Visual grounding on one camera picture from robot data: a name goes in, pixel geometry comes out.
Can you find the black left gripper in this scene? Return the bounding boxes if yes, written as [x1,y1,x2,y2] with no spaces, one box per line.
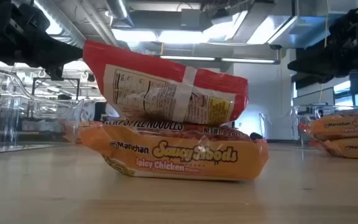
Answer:
[0,0,83,80]

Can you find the clear plastic bin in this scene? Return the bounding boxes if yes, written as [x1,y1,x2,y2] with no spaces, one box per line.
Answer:
[291,104,358,147]
[0,66,86,154]

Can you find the red yellow beef ramen pack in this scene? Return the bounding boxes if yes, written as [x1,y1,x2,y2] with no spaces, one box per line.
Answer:
[82,39,250,127]

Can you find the long ceiling light fixture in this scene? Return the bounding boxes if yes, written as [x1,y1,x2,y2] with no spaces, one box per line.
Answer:
[159,55,277,65]

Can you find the silver round air duct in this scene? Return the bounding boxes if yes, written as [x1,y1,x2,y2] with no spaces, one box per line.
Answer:
[32,0,88,49]
[106,0,135,29]

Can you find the yellow extension cord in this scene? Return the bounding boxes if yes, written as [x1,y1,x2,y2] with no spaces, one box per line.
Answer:
[318,0,330,104]

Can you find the silver rectangular air duct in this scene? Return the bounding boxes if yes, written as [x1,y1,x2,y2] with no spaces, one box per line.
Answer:
[228,12,332,49]

